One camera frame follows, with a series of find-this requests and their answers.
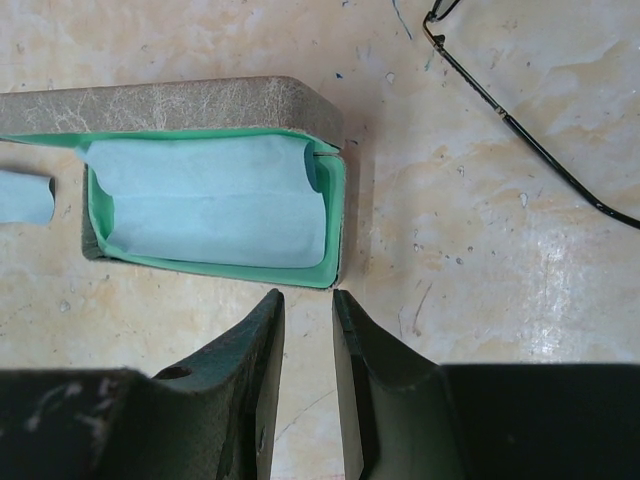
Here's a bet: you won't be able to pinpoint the light blue cleaning cloth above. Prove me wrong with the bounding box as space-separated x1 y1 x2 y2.
0 170 55 225

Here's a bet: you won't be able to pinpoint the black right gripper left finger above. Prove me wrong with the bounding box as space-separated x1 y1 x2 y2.
1 290 285 479

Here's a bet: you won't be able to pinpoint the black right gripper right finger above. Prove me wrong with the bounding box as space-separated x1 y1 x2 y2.
332 290 639 479

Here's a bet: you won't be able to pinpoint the thin metal frame sunglasses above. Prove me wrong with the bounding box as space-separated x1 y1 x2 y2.
422 0 639 230

